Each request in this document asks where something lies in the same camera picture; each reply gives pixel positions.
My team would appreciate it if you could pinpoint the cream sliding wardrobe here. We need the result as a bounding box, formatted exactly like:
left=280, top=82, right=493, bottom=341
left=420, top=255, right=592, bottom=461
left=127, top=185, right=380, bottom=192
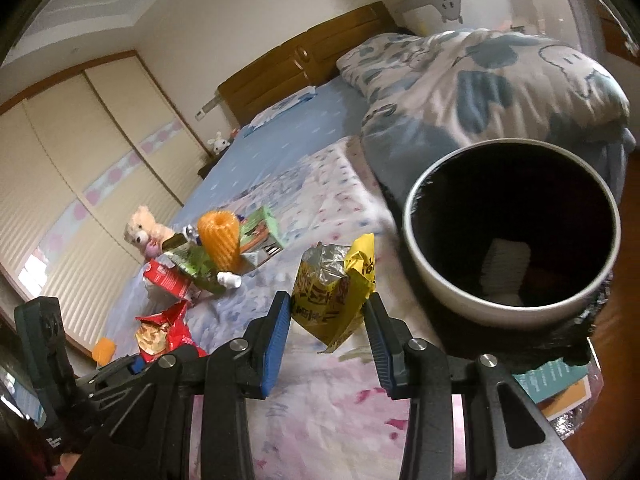
left=1, top=52, right=207, bottom=352

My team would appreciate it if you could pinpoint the blue bed sheet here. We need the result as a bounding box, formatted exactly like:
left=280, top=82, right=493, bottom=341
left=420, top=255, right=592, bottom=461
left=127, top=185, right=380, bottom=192
left=171, top=77, right=369, bottom=228

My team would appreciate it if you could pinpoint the dark wooden nightstand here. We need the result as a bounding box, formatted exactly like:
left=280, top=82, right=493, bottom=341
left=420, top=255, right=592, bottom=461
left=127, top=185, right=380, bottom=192
left=198, top=156, right=220, bottom=180

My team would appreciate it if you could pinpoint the wooden headboard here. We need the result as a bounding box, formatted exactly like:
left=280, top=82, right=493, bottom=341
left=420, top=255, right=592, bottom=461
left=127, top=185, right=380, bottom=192
left=218, top=1, right=399, bottom=126

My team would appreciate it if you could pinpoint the blue leaf patterned duvet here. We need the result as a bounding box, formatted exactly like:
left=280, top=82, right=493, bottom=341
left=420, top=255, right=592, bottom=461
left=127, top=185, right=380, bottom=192
left=336, top=28, right=636, bottom=206

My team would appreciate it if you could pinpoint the red snack bag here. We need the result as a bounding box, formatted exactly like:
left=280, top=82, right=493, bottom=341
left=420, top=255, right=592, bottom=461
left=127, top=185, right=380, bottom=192
left=134, top=300, right=205, bottom=363

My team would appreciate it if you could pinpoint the green red paper box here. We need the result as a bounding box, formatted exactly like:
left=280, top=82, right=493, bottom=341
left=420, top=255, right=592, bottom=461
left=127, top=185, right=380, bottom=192
left=240, top=206, right=284, bottom=269

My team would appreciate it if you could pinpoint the white bunny plush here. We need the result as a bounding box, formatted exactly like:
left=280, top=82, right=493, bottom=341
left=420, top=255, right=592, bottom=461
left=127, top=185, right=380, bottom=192
left=207, top=131, right=231, bottom=156

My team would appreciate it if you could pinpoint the teal orange book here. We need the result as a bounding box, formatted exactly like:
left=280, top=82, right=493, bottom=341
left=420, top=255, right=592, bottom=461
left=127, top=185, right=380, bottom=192
left=513, top=359, right=592, bottom=422

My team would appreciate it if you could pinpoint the white round trash bin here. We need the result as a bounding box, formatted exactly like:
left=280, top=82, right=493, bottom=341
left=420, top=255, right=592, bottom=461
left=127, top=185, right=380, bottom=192
left=404, top=139, right=622, bottom=330

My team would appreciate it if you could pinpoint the white blue pillow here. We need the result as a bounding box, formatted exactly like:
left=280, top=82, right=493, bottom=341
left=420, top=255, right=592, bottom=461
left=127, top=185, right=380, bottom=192
left=247, top=86, right=318, bottom=131

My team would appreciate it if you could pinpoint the beige teddy bear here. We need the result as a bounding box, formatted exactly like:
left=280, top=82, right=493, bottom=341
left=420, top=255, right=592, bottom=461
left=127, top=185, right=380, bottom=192
left=124, top=205, right=175, bottom=260

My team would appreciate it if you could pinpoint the floral pink quilt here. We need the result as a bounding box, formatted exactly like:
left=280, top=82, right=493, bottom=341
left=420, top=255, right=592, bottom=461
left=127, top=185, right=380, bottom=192
left=98, top=134, right=471, bottom=480

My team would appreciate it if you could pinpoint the yellow snack bag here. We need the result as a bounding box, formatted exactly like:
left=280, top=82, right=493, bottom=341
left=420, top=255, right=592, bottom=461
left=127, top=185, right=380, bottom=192
left=291, top=233, right=376, bottom=353

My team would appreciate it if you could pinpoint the red white milk carton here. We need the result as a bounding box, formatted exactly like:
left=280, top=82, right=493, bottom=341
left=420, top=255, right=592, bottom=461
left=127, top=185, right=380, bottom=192
left=142, top=259, right=201, bottom=302

